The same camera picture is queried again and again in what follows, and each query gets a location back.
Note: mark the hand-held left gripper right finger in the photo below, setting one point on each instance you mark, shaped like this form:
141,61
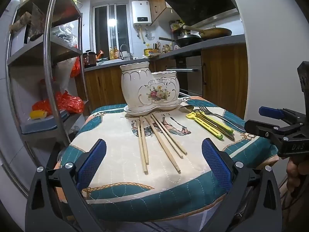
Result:
216,164

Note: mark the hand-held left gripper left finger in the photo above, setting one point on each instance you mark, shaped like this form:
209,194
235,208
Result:
93,159

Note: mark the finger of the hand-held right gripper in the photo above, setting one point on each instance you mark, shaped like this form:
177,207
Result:
270,112
260,128

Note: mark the metal fork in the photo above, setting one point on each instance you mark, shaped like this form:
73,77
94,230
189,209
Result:
217,117

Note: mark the metal spoon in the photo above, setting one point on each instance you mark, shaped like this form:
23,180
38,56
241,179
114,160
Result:
186,108

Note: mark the white floral ceramic utensil holder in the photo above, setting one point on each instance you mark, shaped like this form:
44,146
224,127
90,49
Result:
142,87

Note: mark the person's right hand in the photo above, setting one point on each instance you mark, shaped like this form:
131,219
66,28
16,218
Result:
295,174

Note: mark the printed teal-bordered tablecloth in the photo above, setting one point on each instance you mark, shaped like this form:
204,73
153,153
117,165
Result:
115,149

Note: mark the wooden cabinet beside oven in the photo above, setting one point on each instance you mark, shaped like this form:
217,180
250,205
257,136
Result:
224,77

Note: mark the large red plastic bag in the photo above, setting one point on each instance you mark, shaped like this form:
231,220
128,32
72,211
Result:
67,102

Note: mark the white ceramic saucer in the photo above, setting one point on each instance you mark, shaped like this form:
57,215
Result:
135,110

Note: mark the yellow object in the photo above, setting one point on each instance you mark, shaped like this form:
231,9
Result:
37,114

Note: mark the built-in steel oven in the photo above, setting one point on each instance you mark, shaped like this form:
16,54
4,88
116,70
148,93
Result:
189,75

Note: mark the white plastic bag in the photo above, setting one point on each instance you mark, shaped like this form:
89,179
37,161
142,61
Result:
64,75

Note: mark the small red plastic bag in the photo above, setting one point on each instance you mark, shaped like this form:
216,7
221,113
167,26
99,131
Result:
75,67

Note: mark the brown wok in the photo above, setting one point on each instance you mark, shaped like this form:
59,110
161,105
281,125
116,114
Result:
214,32

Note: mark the cooking oil bottle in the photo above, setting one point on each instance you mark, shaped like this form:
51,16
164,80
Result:
114,53

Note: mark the black wok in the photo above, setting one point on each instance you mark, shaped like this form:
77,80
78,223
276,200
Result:
188,41

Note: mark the kitchen faucet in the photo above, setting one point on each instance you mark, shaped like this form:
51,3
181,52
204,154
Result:
125,52

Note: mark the yellow oil container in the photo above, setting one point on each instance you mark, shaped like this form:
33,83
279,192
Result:
149,52

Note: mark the row of sauce bottles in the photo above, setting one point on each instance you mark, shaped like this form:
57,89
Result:
167,48

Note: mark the metal shelf rack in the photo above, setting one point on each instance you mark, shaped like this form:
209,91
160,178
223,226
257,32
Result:
52,41

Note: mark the seasoning rack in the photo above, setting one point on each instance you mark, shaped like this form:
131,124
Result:
177,25

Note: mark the knife block with scissors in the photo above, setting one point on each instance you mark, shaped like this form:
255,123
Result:
157,46

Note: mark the clear crumpled plastic bag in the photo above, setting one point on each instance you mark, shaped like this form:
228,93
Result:
64,32

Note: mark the kitchen window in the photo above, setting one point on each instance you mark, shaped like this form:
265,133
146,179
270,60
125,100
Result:
111,29

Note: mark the black range hood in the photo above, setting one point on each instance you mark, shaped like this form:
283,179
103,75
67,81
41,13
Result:
200,0

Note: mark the white water heater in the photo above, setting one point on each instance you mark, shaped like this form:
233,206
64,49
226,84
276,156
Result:
141,12

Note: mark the wooden upper cabinets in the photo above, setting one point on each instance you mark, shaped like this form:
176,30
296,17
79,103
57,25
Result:
158,0

